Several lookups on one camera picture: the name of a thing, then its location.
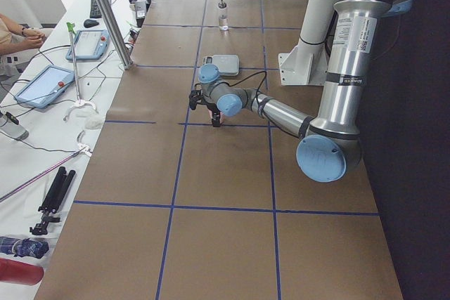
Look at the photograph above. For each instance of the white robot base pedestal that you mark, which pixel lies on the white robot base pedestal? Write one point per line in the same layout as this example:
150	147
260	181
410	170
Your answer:
306	64

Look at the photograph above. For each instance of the black computer mouse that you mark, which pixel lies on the black computer mouse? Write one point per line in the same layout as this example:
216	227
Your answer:
88	23

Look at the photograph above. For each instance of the blue folded umbrella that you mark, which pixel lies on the blue folded umbrella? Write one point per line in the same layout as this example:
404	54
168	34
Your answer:
23	247

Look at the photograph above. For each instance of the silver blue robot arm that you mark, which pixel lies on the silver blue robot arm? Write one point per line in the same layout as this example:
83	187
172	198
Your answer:
334	50

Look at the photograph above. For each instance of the blue teach pendant far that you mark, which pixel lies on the blue teach pendant far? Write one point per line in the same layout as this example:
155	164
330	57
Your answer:
90	44

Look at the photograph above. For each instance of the black folded tripod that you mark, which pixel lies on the black folded tripod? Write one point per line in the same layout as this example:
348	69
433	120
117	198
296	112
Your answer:
53	201

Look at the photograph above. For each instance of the pink paper cup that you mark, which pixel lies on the pink paper cup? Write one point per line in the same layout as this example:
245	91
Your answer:
217	118

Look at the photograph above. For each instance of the glass sauce bottle metal spout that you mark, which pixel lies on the glass sauce bottle metal spout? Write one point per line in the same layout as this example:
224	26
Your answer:
223	15

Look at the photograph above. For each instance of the red fire extinguisher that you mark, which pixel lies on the red fire extinguisher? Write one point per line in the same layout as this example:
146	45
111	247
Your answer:
20	273

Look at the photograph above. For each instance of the blue teach pendant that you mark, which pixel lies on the blue teach pendant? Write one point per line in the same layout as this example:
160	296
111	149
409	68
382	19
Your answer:
90	44
45	87

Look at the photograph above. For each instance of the seated person's hands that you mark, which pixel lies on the seated person's hands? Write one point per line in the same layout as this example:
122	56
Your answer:
33	38

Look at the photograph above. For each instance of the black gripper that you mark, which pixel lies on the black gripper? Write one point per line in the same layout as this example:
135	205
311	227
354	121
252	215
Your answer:
213	109

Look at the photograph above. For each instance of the blue teach pendant near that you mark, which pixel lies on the blue teach pendant near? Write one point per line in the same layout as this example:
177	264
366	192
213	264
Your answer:
45	87

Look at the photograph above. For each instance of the metal grabber stick green tip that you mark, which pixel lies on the metal grabber stick green tip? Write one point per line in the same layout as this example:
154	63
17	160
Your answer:
79	102

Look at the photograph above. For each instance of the digital kitchen scale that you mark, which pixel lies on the digital kitchen scale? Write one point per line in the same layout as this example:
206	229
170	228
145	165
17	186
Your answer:
228	65

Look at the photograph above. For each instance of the grey handheld device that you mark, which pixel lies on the grey handheld device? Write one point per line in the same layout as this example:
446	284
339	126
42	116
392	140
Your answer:
11	127

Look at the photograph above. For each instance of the aluminium frame post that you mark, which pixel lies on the aluminium frame post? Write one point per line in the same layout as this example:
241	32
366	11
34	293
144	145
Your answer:
115	34

